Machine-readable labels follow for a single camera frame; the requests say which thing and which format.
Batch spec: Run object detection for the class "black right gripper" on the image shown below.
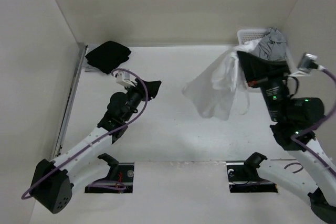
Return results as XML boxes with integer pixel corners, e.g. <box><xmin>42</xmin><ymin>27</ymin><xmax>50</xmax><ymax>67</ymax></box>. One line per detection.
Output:
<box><xmin>236</xmin><ymin>48</ymin><xmax>288</xmax><ymax>120</ymax></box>

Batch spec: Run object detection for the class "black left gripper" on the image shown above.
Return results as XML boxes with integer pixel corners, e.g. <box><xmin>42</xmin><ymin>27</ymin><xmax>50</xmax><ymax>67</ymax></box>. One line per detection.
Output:
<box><xmin>122</xmin><ymin>78</ymin><xmax>161</xmax><ymax>122</ymax></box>

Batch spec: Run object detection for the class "white tank top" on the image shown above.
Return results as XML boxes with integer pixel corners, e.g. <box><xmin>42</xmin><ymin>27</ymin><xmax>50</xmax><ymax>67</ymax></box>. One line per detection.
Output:
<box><xmin>182</xmin><ymin>39</ymin><xmax>260</xmax><ymax>121</ymax></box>

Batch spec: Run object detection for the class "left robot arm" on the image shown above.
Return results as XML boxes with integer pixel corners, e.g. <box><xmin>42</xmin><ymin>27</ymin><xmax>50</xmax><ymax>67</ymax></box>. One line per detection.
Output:
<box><xmin>29</xmin><ymin>79</ymin><xmax>162</xmax><ymax>214</ymax></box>

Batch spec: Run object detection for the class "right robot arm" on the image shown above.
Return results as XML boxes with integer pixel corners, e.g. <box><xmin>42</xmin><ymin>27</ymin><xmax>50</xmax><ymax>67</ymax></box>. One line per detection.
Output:
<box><xmin>237</xmin><ymin>51</ymin><xmax>335</xmax><ymax>223</ymax></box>

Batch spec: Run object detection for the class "grey tank top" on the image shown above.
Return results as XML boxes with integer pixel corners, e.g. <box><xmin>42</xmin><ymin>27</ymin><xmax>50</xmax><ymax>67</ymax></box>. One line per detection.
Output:
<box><xmin>252</xmin><ymin>27</ymin><xmax>287</xmax><ymax>61</ymax></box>

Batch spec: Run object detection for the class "folded black tank top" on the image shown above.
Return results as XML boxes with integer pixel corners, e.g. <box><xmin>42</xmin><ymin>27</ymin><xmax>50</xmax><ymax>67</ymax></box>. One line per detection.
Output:
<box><xmin>86</xmin><ymin>41</ymin><xmax>131</xmax><ymax>74</ymax></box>

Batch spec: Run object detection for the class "white plastic basket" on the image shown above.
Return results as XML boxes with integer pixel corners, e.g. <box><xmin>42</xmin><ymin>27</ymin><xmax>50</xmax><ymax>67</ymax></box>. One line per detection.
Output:
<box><xmin>237</xmin><ymin>28</ymin><xmax>293</xmax><ymax>74</ymax></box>

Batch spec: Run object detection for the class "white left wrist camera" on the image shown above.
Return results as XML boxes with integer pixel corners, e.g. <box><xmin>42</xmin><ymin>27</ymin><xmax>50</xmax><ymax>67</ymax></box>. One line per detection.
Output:
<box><xmin>115</xmin><ymin>69</ymin><xmax>133</xmax><ymax>87</ymax></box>

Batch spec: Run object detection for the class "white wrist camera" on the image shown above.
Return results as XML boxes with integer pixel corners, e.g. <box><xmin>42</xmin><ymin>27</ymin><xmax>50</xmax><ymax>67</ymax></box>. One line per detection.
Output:
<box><xmin>297</xmin><ymin>53</ymin><xmax>318</xmax><ymax>74</ymax></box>
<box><xmin>115</xmin><ymin>69</ymin><xmax>133</xmax><ymax>87</ymax></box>

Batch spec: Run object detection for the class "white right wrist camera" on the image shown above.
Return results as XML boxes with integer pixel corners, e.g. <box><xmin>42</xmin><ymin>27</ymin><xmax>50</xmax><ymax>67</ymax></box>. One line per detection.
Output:
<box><xmin>297</xmin><ymin>53</ymin><xmax>318</xmax><ymax>74</ymax></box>

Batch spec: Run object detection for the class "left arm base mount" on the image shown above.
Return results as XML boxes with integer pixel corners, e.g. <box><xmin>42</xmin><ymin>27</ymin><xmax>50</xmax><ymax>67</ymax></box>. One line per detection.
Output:
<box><xmin>85</xmin><ymin>153</ymin><xmax>135</xmax><ymax>194</ymax></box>

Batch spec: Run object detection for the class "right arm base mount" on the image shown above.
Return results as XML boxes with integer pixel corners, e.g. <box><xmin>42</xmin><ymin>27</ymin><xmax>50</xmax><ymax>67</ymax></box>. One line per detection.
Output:
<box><xmin>226</xmin><ymin>152</ymin><xmax>278</xmax><ymax>193</ymax></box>

